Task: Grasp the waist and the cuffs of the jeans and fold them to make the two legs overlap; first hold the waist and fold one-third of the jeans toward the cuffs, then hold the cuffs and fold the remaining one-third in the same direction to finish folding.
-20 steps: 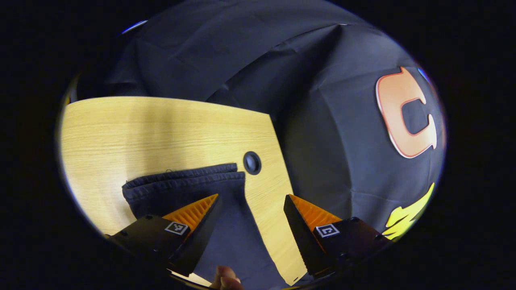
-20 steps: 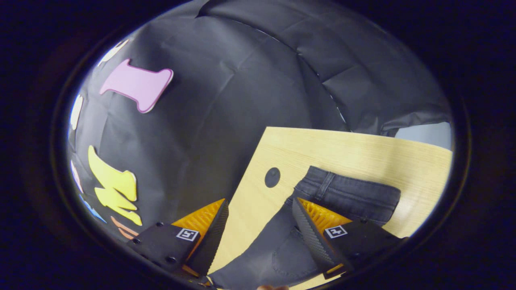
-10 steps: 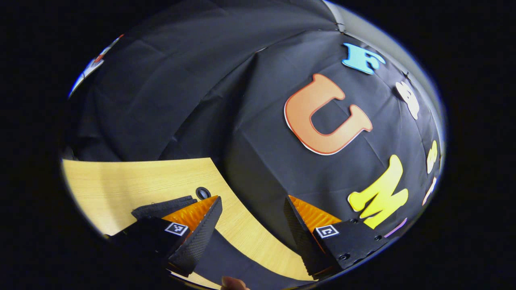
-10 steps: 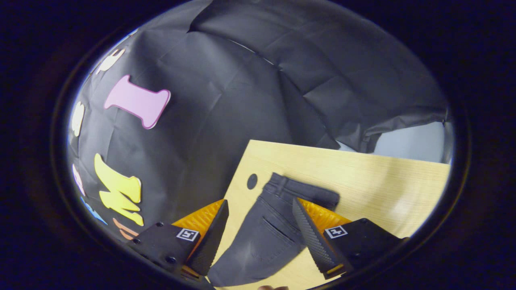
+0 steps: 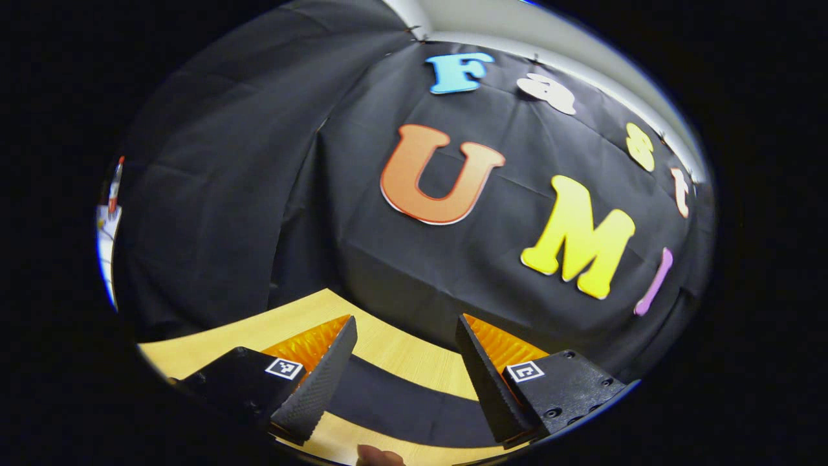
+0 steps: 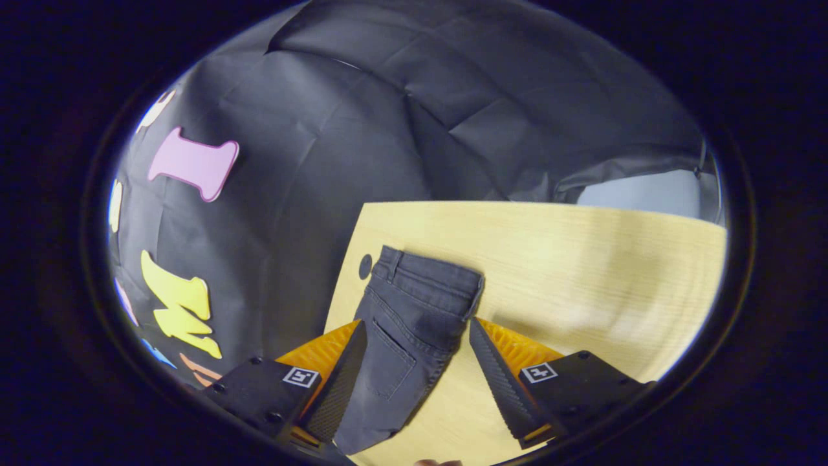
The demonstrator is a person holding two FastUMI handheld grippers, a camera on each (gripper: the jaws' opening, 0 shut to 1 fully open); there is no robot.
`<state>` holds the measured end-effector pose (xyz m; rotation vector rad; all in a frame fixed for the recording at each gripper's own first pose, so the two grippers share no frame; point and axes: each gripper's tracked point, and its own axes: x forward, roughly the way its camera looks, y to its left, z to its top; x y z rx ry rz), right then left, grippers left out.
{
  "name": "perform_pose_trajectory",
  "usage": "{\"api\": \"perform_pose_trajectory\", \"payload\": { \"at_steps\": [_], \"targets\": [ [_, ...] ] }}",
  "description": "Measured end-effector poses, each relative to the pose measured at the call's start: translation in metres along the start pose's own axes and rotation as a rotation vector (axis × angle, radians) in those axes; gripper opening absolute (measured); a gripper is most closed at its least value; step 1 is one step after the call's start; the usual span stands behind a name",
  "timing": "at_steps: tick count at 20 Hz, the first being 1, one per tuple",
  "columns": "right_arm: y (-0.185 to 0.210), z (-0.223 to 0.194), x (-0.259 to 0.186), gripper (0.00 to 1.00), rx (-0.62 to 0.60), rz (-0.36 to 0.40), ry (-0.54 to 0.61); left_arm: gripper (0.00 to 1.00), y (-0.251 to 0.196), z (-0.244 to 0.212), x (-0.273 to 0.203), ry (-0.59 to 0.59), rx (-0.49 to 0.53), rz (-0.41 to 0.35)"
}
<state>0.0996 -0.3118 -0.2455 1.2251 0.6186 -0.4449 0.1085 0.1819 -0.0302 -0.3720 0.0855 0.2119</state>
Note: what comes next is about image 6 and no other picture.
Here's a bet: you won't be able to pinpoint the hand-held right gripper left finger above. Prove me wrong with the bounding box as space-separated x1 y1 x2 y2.
202 318 369 450

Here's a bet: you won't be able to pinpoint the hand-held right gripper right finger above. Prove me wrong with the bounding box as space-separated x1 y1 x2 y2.
468 316 655 451

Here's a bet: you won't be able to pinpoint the black jeans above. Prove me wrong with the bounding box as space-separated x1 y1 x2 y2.
332 245 486 456

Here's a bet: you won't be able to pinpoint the black backdrop cloth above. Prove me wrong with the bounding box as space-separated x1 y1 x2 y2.
107 0 709 395

